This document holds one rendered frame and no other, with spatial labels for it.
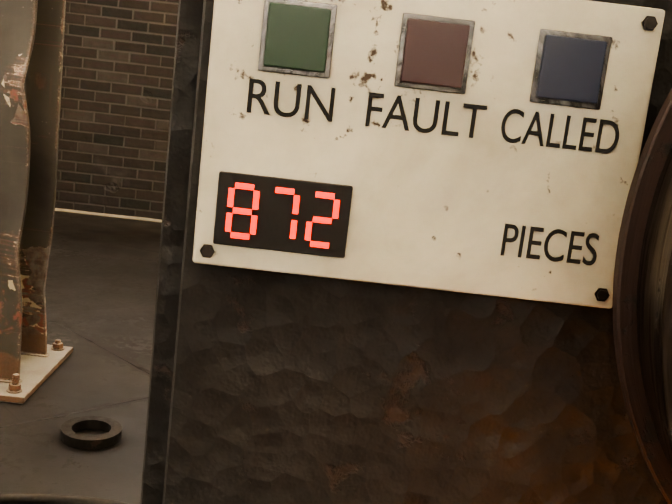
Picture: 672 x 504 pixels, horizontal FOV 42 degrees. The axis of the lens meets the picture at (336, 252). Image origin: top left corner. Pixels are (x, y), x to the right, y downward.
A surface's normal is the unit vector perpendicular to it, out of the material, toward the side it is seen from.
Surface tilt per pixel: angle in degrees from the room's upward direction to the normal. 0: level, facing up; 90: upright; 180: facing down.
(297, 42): 90
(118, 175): 90
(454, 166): 90
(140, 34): 90
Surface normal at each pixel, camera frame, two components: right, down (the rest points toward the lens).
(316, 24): 0.00, 0.19
